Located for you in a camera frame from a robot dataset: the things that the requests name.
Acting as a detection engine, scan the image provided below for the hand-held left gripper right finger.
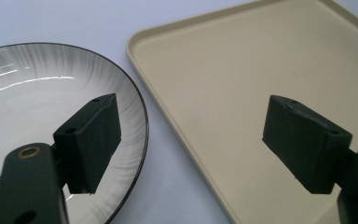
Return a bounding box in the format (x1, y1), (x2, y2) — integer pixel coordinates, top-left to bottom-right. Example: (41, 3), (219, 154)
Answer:
(261, 94), (353, 195)

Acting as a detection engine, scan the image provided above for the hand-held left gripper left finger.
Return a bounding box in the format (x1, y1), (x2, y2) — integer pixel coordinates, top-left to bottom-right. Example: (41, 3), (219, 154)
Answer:
(52, 92), (122, 195)

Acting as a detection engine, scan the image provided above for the white plate with dark rim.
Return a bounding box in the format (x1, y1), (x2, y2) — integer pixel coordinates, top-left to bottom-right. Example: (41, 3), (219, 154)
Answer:
(0, 42), (150, 224)

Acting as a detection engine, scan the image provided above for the beige plastic tray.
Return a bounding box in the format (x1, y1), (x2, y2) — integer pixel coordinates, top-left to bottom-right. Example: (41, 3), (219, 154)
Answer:
(126, 0), (358, 224)

